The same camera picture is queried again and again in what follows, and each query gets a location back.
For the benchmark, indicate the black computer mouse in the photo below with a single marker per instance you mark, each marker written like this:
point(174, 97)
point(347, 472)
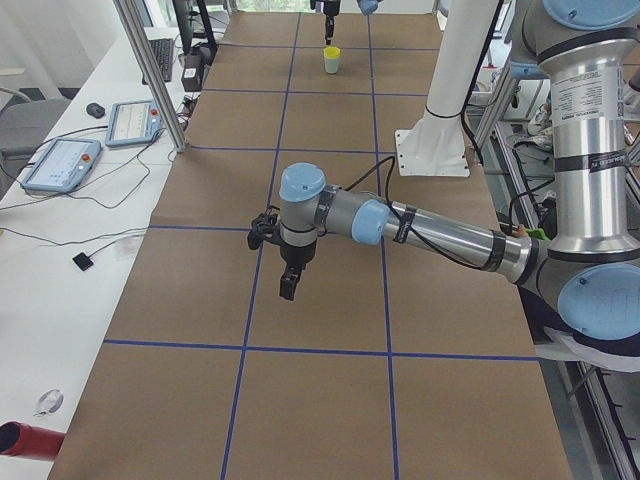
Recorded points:
point(95, 110)

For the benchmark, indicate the red cylinder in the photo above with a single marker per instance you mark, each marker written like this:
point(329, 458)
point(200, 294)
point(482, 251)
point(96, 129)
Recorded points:
point(26, 441)

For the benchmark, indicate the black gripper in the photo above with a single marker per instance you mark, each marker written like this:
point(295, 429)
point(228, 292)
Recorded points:
point(296, 254)
point(328, 9)

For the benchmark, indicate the blue teach pendant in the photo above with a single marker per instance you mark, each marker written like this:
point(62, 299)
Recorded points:
point(63, 166)
point(133, 123)

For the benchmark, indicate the small black square pad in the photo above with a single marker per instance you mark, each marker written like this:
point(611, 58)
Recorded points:
point(83, 261)

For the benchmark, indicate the far blue teach pendant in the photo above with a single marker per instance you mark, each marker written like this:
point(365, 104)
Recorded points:
point(133, 123)

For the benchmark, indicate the black keyboard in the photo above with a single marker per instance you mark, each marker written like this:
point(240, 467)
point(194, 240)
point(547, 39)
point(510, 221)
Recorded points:
point(163, 51)

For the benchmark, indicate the green plastic cup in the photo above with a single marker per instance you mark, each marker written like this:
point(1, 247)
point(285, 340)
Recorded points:
point(331, 65)

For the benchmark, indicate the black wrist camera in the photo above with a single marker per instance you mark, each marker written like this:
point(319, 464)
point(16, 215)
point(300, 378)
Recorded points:
point(265, 228)

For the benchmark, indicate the yellow plastic cup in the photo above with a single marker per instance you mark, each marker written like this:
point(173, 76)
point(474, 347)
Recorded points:
point(331, 52)

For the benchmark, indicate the aluminium frame post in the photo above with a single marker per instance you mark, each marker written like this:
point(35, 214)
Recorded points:
point(134, 29)

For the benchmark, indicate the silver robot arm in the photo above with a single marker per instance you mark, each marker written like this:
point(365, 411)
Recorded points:
point(587, 270)
point(366, 7)

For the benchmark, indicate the near blue teach pendant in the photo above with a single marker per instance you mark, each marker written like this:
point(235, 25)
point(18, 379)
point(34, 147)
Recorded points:
point(63, 166)

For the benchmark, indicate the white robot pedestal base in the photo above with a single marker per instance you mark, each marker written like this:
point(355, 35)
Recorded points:
point(435, 145)

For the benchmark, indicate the black box white label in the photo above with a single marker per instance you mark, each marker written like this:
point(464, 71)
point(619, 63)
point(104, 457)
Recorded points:
point(192, 74)

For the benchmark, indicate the clear tape roll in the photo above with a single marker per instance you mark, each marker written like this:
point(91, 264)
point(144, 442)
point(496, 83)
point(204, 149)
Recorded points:
point(49, 402)

